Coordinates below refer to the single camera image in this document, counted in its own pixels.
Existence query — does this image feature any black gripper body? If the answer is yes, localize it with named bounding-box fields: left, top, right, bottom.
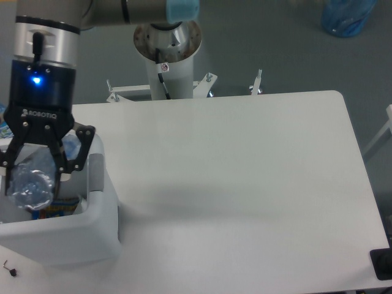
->
left=4, top=32, right=76, bottom=147

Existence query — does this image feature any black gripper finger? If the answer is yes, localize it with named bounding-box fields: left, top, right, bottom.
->
left=47, top=123, right=96, bottom=199
left=1, top=134, right=28, bottom=192

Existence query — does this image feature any clear plastic water bottle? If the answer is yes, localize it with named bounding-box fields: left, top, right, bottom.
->
left=7, top=132, right=83, bottom=212

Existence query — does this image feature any white paper tissue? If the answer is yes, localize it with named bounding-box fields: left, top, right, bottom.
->
left=73, top=195, right=88, bottom=215

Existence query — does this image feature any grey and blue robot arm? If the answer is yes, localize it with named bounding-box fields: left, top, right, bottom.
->
left=1, top=1, right=200, bottom=198

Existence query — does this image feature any white plastic trash can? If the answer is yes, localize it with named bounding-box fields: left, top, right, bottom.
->
left=1, top=135, right=121, bottom=265

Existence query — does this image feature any blue labelled bottle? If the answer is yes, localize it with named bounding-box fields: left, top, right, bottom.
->
left=0, top=104, right=13, bottom=139

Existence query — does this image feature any blue yellow snack wrapper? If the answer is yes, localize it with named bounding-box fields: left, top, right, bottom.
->
left=31, top=198, right=80, bottom=220

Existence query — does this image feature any blue plastic bag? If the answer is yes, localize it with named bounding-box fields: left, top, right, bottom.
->
left=320, top=0, right=377, bottom=38

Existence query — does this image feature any black device at table edge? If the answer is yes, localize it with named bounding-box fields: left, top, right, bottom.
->
left=370, top=248, right=391, bottom=281

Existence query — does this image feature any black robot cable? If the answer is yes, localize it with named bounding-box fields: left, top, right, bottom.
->
left=154, top=47, right=172, bottom=100

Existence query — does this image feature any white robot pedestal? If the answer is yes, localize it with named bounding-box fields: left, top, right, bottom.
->
left=134, top=21, right=202, bottom=84

